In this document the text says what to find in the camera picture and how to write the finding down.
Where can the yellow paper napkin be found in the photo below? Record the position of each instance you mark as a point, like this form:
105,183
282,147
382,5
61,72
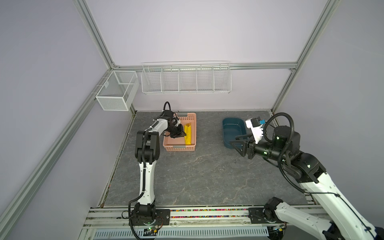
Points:
188,132

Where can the white wire wall rack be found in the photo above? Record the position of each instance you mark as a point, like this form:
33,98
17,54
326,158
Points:
187,77

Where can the white vented cable duct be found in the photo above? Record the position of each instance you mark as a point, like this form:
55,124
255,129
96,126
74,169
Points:
183,233

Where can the pink plastic basket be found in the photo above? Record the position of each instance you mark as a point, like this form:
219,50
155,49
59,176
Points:
178,144

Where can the white mesh wall box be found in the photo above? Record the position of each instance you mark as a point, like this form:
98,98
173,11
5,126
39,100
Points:
118,91

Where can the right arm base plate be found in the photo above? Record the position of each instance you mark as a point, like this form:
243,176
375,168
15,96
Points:
263,216

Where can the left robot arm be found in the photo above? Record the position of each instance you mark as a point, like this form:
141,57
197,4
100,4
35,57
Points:
147,152

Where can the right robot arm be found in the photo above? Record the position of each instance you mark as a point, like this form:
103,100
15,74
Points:
278,143

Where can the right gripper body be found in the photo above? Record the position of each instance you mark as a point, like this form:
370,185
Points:
251,152

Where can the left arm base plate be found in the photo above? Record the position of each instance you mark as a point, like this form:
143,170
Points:
159,217

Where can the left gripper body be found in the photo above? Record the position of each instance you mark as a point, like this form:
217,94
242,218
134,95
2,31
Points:
175,131

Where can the teal plastic tray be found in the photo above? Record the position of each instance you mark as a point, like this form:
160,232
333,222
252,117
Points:
232,127

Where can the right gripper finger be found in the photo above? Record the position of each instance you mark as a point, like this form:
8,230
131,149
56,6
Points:
239,146
248,137

